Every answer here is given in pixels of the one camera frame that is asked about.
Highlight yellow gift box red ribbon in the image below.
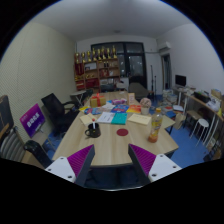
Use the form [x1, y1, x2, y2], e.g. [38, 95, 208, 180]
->
[89, 93, 107, 108]

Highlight flat round red coaster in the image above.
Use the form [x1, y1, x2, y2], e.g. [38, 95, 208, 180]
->
[116, 128, 130, 137]

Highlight pale yellow envelope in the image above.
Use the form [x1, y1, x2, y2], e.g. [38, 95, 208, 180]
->
[127, 113, 152, 126]

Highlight tan standing card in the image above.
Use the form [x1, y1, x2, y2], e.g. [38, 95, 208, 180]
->
[127, 92, 137, 106]

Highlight black armrest chair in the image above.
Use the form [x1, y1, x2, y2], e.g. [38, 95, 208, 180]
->
[23, 139, 54, 170]

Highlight brown paper bag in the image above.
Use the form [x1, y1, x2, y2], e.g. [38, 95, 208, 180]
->
[173, 112, 187, 131]

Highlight black tripod stand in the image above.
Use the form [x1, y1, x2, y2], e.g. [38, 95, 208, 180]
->
[149, 64, 158, 93]

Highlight white side desk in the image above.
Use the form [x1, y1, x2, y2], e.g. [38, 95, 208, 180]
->
[184, 93, 224, 148]

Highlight white booklet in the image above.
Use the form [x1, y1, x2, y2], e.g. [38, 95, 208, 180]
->
[95, 111, 116, 125]

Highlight white round stool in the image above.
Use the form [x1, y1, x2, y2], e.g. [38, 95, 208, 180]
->
[194, 118, 210, 147]

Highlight orange yellow book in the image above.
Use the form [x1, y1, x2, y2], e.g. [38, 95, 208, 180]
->
[125, 104, 142, 115]

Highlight brown office chair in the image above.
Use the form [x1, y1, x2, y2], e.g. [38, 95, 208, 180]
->
[128, 82, 150, 99]

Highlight black dotted mug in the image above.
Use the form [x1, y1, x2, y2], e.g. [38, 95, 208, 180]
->
[84, 123, 102, 139]

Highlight black framed glass door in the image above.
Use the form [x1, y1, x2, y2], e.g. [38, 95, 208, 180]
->
[90, 41, 148, 89]

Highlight pale yellow note card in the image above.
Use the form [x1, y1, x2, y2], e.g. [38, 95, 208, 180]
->
[79, 113, 98, 127]

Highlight black printer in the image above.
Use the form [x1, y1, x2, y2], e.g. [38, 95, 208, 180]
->
[194, 91, 211, 104]

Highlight white wall air conditioner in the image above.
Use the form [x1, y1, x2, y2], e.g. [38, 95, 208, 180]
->
[157, 41, 172, 53]

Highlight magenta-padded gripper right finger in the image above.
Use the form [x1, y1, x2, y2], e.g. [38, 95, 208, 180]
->
[128, 143, 183, 187]

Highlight black office chair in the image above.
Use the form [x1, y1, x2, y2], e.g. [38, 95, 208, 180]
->
[40, 92, 81, 134]

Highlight black computer monitor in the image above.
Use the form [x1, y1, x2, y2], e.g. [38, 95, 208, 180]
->
[174, 74, 188, 88]

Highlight yellow-labelled orange drink bottle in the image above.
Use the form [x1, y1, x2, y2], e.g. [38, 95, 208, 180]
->
[147, 107, 164, 144]

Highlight wooden shelf unit with trophies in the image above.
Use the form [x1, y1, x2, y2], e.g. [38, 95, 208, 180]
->
[73, 45, 121, 93]

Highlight stack of books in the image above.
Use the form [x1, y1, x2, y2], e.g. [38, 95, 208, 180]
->
[162, 89, 179, 108]

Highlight pink packet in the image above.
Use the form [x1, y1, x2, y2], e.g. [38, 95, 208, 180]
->
[111, 98, 128, 106]

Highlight purple sign board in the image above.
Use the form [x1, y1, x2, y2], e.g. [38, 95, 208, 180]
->
[19, 103, 46, 139]

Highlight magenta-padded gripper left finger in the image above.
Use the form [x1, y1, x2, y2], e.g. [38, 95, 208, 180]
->
[44, 144, 96, 188]

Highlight blue red colourful book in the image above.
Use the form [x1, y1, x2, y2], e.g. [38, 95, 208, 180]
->
[83, 107, 101, 116]

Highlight teal book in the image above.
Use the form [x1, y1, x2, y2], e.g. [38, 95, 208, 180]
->
[110, 112, 128, 126]

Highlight pink flowers in white pot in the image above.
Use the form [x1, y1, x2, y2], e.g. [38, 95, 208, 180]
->
[139, 97, 153, 116]

